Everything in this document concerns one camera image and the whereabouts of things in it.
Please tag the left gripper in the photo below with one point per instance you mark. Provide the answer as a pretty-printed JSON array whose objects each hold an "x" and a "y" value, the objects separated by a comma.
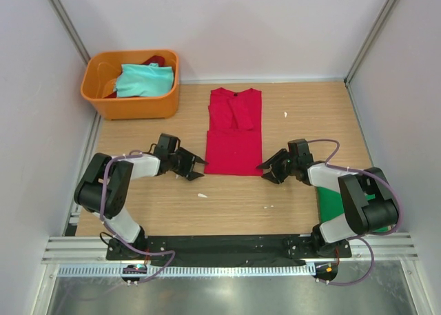
[{"x": 189, "y": 160}]

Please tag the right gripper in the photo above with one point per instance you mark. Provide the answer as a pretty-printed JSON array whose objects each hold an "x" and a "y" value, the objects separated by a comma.
[{"x": 275, "y": 175}]

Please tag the red t-shirt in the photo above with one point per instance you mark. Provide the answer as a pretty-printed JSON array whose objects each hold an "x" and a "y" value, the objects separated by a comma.
[{"x": 234, "y": 138}]

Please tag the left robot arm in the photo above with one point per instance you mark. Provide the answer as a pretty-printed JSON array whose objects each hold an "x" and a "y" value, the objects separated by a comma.
[{"x": 104, "y": 185}]

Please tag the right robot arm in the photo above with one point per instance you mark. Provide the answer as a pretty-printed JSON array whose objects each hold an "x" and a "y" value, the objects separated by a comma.
[{"x": 361, "y": 217}]

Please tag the folded green t-shirt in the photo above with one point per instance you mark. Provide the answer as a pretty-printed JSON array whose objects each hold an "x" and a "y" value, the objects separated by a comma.
[{"x": 330, "y": 206}]

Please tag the teal t-shirt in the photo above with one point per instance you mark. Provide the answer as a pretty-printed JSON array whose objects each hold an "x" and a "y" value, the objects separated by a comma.
[{"x": 144, "y": 81}]

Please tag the dark red garment in bin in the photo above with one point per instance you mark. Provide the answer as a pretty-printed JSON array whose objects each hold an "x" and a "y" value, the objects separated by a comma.
[{"x": 156, "y": 60}]

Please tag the orange garment in bin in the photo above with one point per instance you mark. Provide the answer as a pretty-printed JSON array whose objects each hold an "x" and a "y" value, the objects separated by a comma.
[{"x": 109, "y": 91}]

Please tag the orange plastic bin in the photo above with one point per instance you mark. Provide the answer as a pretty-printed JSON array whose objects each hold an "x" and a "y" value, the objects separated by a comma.
[{"x": 108, "y": 65}]

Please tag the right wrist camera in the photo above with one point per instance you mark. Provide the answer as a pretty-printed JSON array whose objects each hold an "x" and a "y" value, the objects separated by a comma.
[{"x": 299, "y": 147}]

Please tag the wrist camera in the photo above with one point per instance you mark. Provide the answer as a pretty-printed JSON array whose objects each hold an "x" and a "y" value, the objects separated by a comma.
[
  {"x": 299, "y": 147},
  {"x": 166, "y": 145}
]

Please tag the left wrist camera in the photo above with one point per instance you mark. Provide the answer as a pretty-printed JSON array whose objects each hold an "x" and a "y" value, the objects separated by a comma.
[{"x": 166, "y": 145}]

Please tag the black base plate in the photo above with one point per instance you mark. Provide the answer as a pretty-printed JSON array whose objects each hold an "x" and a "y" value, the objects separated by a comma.
[{"x": 272, "y": 250}]

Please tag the aluminium frame rail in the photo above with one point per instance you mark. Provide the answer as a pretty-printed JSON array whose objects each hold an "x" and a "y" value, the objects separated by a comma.
[{"x": 90, "y": 249}]

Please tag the slotted cable duct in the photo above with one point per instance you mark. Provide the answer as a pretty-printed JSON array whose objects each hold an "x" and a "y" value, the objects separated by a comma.
[{"x": 137, "y": 271}]

